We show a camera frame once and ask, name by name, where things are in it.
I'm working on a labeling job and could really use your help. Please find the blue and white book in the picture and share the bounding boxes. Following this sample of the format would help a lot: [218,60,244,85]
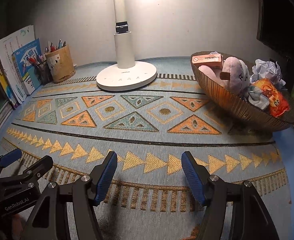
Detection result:
[12,38,43,96]

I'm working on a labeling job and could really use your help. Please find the black mesh pen holder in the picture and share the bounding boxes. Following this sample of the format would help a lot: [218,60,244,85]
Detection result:
[35,61,53,85]

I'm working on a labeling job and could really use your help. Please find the white desk lamp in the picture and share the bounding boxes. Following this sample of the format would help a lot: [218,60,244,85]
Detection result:
[96,0,157,92]

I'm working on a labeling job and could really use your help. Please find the amber glass bowl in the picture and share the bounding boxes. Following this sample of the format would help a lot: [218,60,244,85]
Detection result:
[190,52,294,132]

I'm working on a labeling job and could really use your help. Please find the white paper ball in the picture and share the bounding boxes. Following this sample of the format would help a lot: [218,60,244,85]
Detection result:
[245,86,270,110]
[251,59,286,85]

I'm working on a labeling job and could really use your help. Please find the bunch of pens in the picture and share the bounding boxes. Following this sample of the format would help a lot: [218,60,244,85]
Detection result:
[45,39,67,53]
[27,54,47,67]

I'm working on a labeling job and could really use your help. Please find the three-ball dango plush toy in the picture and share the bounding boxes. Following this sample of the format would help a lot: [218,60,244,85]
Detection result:
[198,56,251,93]

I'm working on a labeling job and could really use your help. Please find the bamboo pen holder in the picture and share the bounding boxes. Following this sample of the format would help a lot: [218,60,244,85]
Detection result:
[45,44,76,83]

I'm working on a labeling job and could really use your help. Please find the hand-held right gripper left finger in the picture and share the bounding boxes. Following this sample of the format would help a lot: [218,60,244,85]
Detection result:
[20,151,118,240]

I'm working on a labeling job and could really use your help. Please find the small orange cardboard box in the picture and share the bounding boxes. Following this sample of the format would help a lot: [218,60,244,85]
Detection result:
[191,54,224,68]

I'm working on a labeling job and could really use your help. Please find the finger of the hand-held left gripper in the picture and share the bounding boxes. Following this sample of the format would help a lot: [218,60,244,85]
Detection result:
[2,155,54,183]
[0,148,22,178]

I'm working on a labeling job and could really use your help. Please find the dark monitor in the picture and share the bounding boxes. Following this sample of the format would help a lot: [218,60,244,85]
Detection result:
[257,0,294,55]

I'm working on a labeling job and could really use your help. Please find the yellow book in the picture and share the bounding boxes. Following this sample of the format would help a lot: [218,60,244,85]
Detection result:
[0,47,18,109]

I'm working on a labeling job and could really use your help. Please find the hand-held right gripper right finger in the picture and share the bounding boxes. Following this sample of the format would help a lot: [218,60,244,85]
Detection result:
[181,151,280,240]

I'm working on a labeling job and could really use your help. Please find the red snack packet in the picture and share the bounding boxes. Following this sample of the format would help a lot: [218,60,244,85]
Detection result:
[250,78,290,118]

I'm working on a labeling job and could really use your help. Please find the person's left hand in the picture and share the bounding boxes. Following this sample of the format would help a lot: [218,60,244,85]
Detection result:
[9,211,32,240]

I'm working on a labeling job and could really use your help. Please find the patterned woven mat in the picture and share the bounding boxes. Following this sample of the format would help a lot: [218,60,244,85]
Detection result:
[0,56,291,240]

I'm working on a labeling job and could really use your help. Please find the upright books and booklets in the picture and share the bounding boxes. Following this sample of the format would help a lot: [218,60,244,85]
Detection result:
[0,25,36,103]

